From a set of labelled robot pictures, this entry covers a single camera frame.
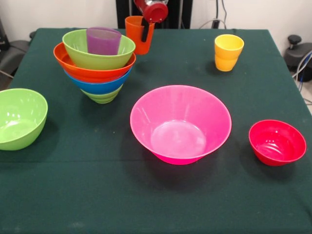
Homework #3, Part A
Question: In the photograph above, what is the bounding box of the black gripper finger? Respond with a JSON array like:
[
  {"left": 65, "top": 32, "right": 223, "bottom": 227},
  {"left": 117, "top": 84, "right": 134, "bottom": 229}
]
[{"left": 140, "top": 18, "right": 151, "bottom": 42}]

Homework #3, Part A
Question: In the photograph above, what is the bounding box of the bundle of grey cables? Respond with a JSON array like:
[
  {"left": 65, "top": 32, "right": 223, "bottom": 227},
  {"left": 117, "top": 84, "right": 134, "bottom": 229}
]
[{"left": 292, "top": 50, "right": 312, "bottom": 85}]

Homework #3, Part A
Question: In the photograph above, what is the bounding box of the small green plastic bowl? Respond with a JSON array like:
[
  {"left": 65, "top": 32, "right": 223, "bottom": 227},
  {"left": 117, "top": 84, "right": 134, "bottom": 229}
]
[{"left": 80, "top": 84, "right": 124, "bottom": 104}]

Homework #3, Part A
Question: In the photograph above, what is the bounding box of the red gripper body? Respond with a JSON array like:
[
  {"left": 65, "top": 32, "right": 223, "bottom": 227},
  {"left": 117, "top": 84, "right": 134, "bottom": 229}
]
[{"left": 133, "top": 0, "right": 169, "bottom": 24}]

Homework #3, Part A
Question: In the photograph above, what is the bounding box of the black office chair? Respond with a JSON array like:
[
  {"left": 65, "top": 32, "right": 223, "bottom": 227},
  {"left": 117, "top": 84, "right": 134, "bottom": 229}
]
[{"left": 0, "top": 18, "right": 37, "bottom": 78}]

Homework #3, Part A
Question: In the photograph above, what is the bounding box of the small red plastic bowl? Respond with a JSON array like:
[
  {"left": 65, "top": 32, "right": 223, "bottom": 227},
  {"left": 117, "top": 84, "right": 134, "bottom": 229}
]
[{"left": 248, "top": 119, "right": 307, "bottom": 167}]

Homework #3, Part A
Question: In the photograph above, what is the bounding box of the large green plastic bowl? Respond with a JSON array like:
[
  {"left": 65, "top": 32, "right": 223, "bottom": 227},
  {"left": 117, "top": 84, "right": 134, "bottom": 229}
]
[
  {"left": 0, "top": 88, "right": 49, "bottom": 151},
  {"left": 62, "top": 29, "right": 136, "bottom": 71}
]

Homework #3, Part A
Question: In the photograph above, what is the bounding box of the orange plastic cup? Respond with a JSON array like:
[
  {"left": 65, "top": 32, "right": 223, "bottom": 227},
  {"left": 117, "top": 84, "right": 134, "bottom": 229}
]
[{"left": 125, "top": 16, "right": 156, "bottom": 56}]

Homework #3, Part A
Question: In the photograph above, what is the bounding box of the yellow plastic cup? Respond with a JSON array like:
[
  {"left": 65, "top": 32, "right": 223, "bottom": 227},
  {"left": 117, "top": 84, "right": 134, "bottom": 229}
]
[
  {"left": 214, "top": 34, "right": 245, "bottom": 60},
  {"left": 214, "top": 55, "right": 238, "bottom": 72}
]

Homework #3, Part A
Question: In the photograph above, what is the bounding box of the pink plastic bowl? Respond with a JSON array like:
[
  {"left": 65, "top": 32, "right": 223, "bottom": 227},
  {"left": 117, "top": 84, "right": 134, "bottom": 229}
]
[{"left": 129, "top": 85, "right": 233, "bottom": 166}]

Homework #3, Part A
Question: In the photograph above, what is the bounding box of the dark green tablecloth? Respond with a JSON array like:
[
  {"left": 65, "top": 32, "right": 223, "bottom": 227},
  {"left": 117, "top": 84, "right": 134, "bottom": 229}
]
[{"left": 0, "top": 28, "right": 312, "bottom": 234}]

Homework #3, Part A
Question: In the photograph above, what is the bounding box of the orange plastic bowl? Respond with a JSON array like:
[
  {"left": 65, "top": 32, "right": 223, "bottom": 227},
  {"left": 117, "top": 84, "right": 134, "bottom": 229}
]
[{"left": 53, "top": 42, "right": 137, "bottom": 83}]

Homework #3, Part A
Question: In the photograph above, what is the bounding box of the purple plastic cup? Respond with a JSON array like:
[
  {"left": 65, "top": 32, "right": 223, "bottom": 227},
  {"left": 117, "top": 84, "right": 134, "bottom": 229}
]
[{"left": 86, "top": 26, "right": 122, "bottom": 56}]

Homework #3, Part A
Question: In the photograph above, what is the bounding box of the blue plastic bowl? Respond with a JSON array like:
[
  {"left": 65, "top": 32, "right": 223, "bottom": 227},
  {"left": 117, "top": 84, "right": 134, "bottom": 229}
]
[{"left": 63, "top": 67, "right": 133, "bottom": 95}]

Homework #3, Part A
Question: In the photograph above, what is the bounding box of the black equipment base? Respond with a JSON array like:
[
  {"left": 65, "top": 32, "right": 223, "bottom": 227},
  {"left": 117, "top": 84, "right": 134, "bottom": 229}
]
[{"left": 284, "top": 35, "right": 312, "bottom": 72}]

